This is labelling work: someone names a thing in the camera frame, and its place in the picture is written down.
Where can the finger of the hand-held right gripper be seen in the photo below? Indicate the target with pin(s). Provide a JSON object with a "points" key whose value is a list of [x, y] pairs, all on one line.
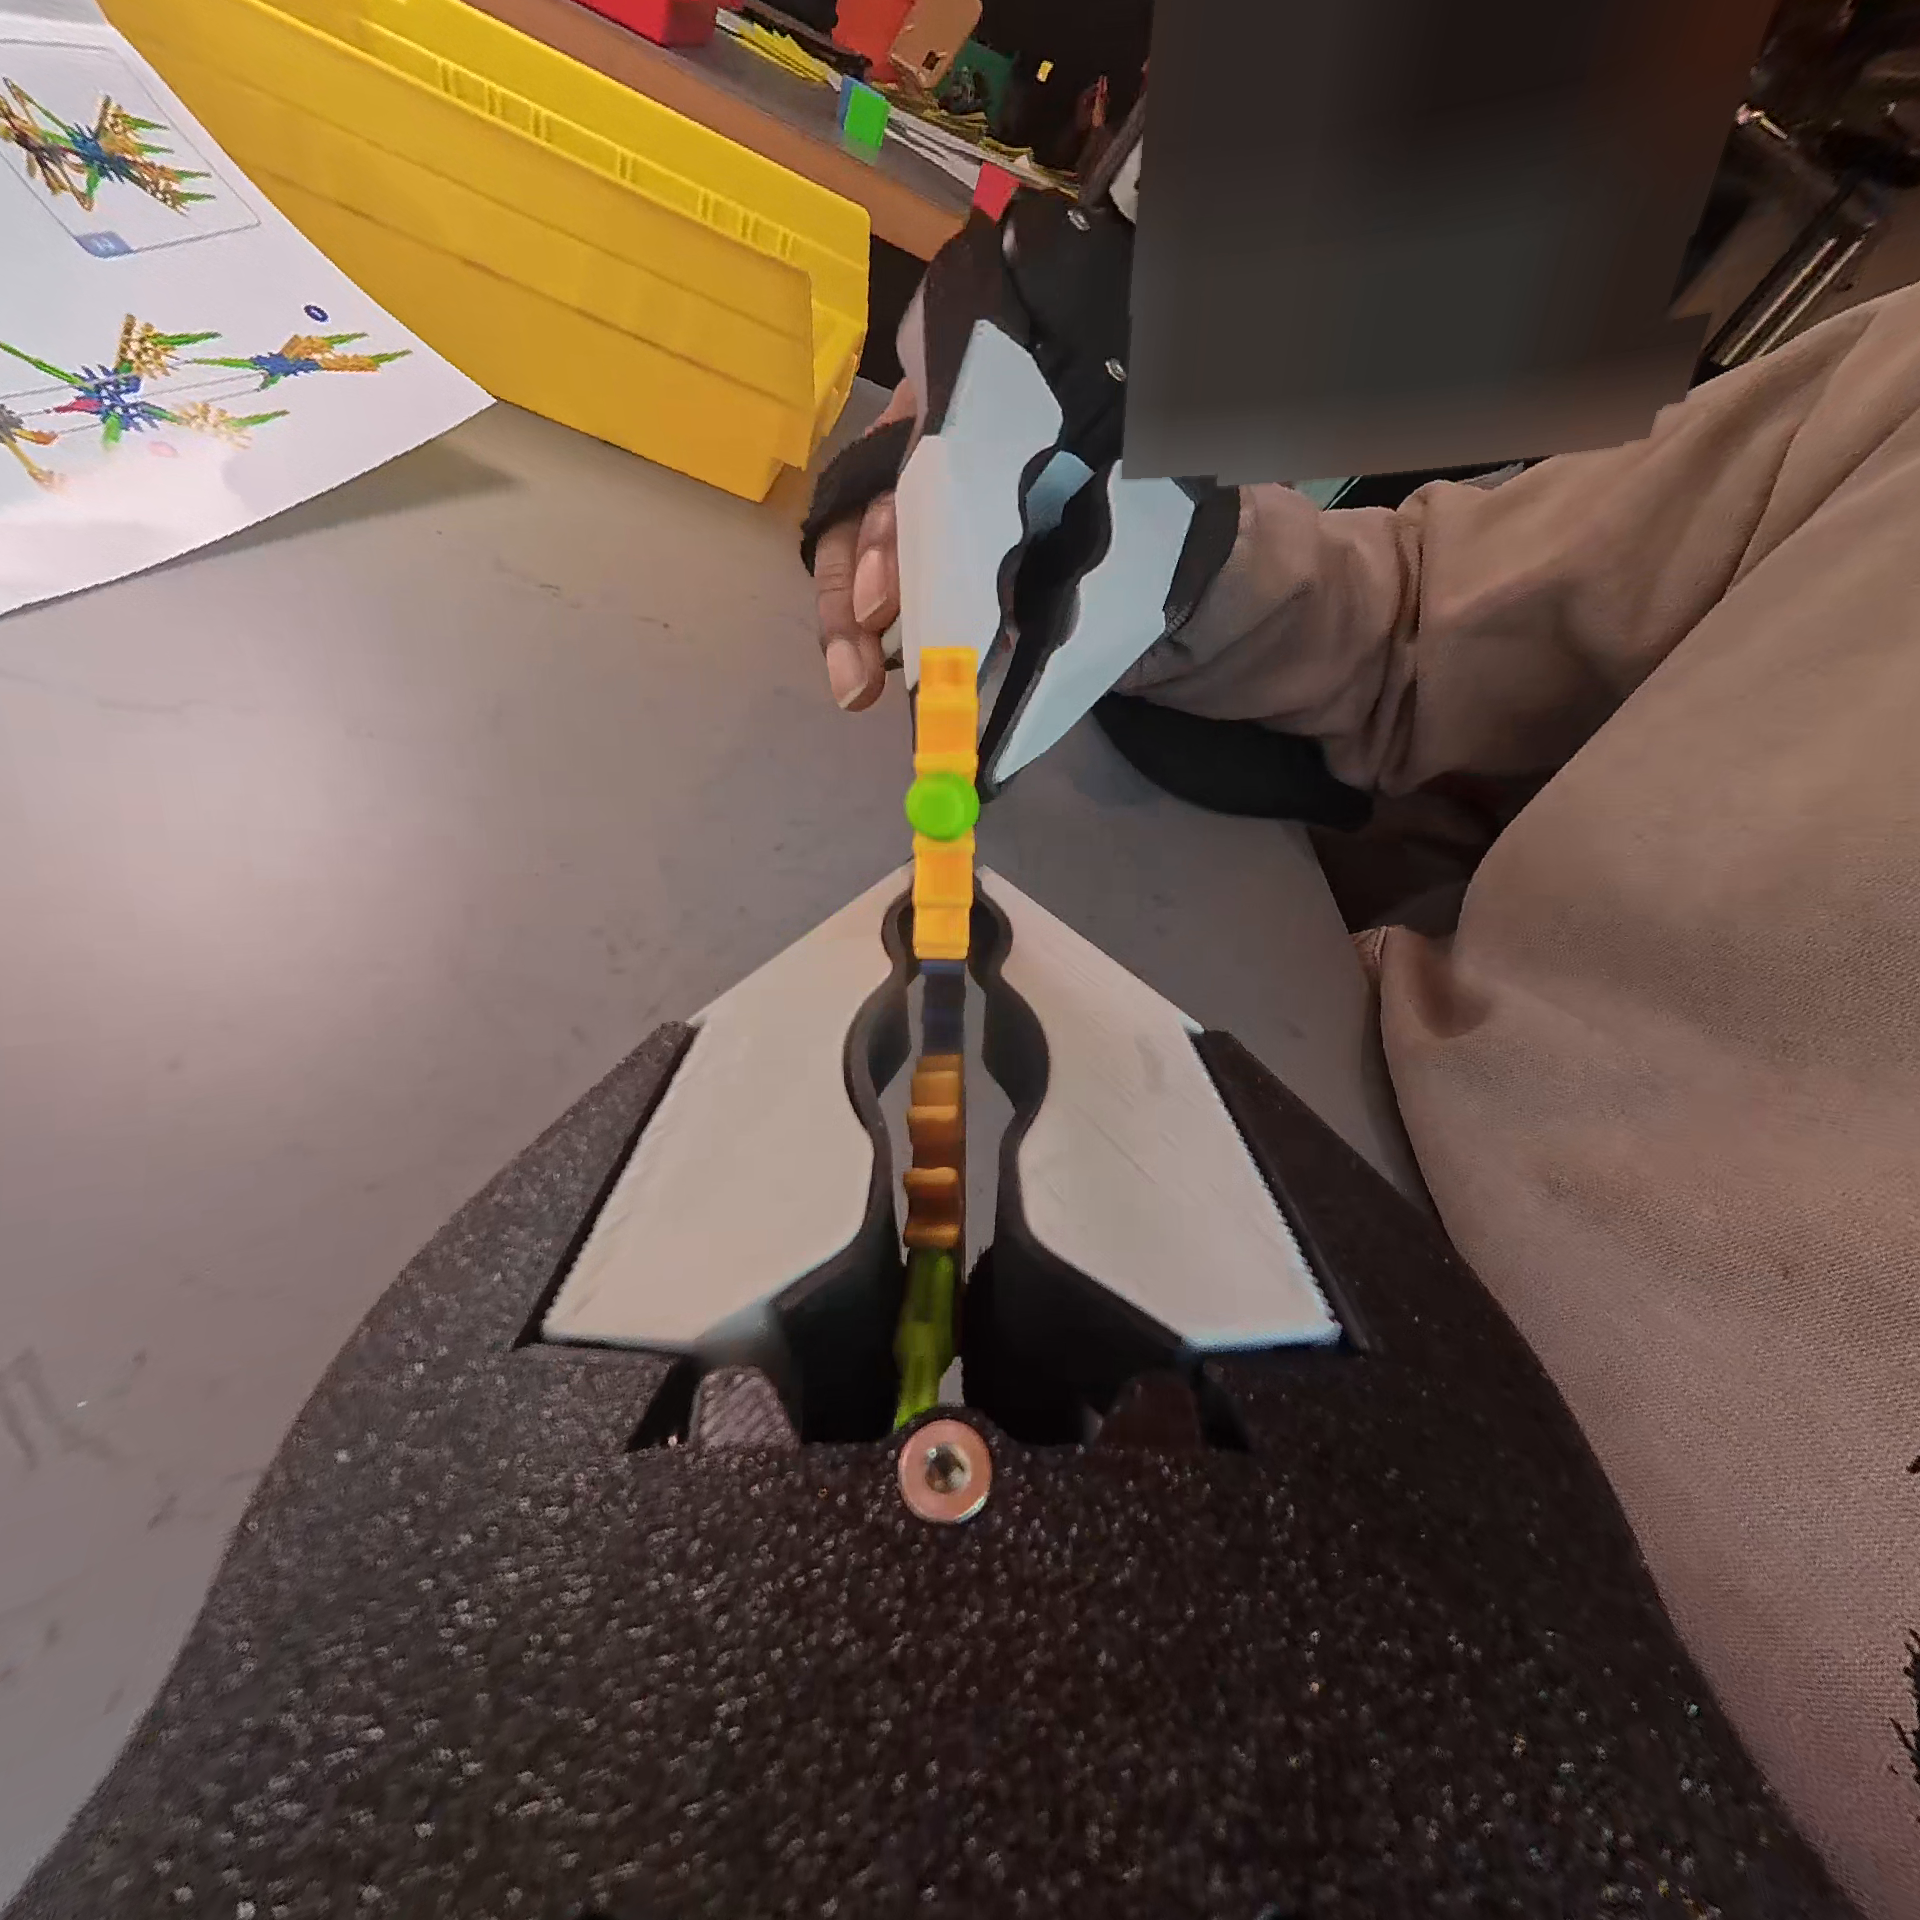
{"points": [[960, 511], [1133, 570]]}

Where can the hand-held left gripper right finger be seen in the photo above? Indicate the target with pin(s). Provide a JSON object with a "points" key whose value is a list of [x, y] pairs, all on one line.
{"points": [[1155, 1186]]}

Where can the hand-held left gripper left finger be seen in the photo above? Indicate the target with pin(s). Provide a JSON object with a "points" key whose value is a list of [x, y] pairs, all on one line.
{"points": [[735, 1186]]}

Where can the large blue connector fan assembly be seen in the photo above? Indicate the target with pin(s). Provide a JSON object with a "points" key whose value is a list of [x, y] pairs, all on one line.
{"points": [[932, 1142]]}

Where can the grey desk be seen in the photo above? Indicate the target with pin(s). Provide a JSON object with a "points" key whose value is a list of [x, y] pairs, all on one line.
{"points": [[374, 827]]}

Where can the person's right hand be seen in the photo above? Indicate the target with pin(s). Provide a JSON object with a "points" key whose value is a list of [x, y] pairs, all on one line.
{"points": [[861, 599]]}

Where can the pink block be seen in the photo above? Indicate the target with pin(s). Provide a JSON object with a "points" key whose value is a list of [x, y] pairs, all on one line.
{"points": [[994, 192]]}

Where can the dark green box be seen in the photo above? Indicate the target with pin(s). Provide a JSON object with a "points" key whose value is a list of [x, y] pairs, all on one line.
{"points": [[983, 77]]}

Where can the green block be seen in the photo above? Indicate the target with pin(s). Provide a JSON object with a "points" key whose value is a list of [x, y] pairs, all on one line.
{"points": [[861, 119]]}

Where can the small cardboard box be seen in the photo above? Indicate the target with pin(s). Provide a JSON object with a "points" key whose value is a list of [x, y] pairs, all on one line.
{"points": [[932, 39]]}

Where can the orange red object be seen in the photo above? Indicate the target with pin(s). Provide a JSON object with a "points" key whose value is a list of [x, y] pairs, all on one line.
{"points": [[870, 23]]}

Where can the wooden background table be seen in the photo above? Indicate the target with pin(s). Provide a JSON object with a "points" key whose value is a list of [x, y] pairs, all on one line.
{"points": [[780, 91]]}

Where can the stack of red bins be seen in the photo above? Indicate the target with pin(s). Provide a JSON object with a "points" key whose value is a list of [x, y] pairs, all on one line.
{"points": [[659, 16]]}

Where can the yellow storage bin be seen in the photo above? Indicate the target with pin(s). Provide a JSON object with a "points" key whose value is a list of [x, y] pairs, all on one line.
{"points": [[525, 269]]}

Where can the toy instruction sheet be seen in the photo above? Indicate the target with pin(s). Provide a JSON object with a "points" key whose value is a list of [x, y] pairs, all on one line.
{"points": [[150, 375]]}

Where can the grey metal rail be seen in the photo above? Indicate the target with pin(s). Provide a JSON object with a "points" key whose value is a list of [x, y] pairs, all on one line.
{"points": [[1801, 255]]}

